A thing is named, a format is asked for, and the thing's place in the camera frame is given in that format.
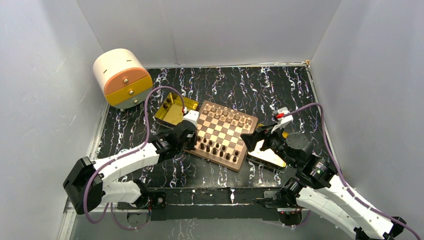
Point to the round cream drawer cabinet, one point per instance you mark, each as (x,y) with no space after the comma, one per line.
(122,78)

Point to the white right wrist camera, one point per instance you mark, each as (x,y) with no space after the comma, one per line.
(282,118)

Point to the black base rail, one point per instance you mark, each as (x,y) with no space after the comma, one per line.
(215,202)

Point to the gold tin box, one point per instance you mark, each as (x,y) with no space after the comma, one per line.
(170,112)

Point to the gold tin lid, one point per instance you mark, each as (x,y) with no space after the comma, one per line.
(266,158)

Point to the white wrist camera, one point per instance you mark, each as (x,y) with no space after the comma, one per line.
(191,116)
(282,118)

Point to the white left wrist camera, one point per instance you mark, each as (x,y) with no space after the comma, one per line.
(191,116)

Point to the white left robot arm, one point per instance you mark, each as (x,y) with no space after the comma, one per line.
(94,182)

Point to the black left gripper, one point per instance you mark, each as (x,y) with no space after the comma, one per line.
(191,146)

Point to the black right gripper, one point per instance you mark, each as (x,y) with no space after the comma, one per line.
(250,139)

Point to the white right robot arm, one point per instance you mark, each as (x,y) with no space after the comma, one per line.
(318,188)

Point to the wooden chess board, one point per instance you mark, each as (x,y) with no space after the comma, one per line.
(223,125)

